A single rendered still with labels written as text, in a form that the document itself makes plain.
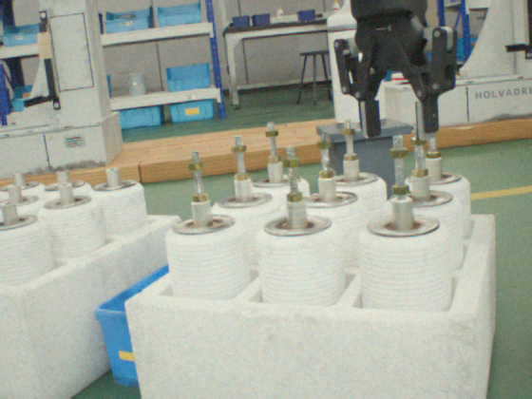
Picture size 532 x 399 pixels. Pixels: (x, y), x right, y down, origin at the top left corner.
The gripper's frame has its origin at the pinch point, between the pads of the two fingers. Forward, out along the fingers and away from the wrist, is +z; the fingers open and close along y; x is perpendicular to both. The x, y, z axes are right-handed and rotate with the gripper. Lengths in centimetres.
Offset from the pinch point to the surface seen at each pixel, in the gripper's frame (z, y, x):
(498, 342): 35.8, 4.2, -26.4
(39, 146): 16, 212, -37
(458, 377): 23.4, -9.0, 4.0
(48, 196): 11, 67, 13
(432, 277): 15.0, -4.4, 1.3
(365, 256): 12.8, 1.6, 4.5
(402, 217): 9.3, -0.5, 0.8
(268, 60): -7, 642, -532
